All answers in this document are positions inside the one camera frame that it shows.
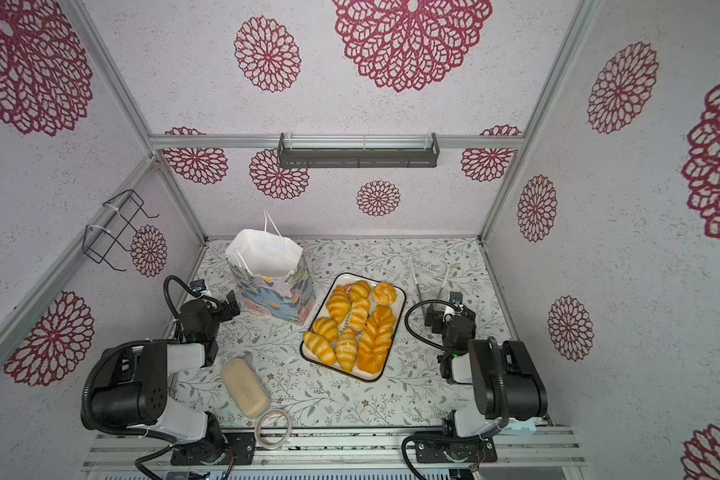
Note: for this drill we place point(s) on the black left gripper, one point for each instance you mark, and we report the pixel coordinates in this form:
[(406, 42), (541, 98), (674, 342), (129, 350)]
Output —
[(226, 308)]

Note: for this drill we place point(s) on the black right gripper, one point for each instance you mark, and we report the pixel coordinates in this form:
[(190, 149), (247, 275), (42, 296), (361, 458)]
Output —
[(439, 315)]

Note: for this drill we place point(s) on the round orange bun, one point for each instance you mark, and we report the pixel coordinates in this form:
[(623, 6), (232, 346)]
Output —
[(384, 294)]

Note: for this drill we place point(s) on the croissant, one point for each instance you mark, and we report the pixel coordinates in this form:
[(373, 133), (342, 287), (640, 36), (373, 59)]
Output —
[(320, 347), (327, 328), (338, 304), (358, 290), (346, 349), (359, 314)]

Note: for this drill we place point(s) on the floral white paper bag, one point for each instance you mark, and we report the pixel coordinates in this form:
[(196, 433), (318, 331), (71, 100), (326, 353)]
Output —
[(271, 273)]

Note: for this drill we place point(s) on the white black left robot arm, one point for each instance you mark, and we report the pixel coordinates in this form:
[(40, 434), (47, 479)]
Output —
[(127, 391)]

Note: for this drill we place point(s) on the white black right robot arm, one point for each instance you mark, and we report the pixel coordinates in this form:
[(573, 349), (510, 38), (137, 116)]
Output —
[(505, 383)]

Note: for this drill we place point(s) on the beige oval bread loaf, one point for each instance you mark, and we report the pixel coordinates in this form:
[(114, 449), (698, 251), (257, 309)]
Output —
[(244, 387)]

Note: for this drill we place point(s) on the white strawberry tray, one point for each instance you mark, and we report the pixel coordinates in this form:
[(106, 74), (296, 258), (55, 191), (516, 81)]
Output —
[(347, 279)]

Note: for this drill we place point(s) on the clear tape roll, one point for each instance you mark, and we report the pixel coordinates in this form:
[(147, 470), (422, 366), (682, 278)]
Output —
[(273, 429)]

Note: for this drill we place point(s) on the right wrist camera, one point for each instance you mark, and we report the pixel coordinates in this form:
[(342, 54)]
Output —
[(456, 299)]

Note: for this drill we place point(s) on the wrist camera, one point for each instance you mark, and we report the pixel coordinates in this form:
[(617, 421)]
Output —
[(456, 299), (199, 288)]

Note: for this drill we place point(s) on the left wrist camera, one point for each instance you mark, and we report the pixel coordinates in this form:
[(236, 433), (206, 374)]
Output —
[(199, 288)]

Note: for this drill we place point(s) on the black wire wall holder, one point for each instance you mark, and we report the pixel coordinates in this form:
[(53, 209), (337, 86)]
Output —
[(101, 238)]

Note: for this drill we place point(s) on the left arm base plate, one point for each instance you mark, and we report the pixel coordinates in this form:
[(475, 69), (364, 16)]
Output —
[(236, 448)]

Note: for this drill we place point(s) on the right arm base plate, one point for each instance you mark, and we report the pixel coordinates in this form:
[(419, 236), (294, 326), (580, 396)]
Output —
[(435, 447)]

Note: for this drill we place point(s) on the black wall shelf rack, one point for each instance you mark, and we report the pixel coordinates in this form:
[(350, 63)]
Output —
[(425, 155)]

